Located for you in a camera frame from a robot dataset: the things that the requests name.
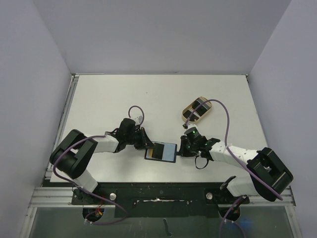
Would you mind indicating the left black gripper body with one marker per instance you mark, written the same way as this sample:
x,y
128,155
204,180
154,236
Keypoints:
x,y
135,138

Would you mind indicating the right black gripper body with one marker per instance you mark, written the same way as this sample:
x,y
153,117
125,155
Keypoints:
x,y
184,147

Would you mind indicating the black leather card holder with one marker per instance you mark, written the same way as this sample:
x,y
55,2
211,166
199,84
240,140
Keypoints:
x,y
169,153

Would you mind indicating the gold VIP credit card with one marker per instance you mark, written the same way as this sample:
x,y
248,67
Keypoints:
x,y
150,153

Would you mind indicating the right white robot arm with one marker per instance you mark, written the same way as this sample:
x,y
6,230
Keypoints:
x,y
268,175

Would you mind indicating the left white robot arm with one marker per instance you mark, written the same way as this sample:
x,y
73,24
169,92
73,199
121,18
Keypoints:
x,y
72,156

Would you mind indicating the loose black card in tray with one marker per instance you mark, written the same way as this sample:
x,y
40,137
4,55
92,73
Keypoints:
x,y
187,115

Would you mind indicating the stack of black cards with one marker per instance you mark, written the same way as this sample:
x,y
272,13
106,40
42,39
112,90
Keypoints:
x,y
201,106

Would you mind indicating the beige wooden tray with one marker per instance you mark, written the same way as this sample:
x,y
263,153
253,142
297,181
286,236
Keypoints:
x,y
189,107

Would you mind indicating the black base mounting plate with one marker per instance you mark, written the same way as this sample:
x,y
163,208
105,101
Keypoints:
x,y
158,200

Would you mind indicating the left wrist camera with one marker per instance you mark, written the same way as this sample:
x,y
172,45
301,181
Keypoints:
x,y
138,120

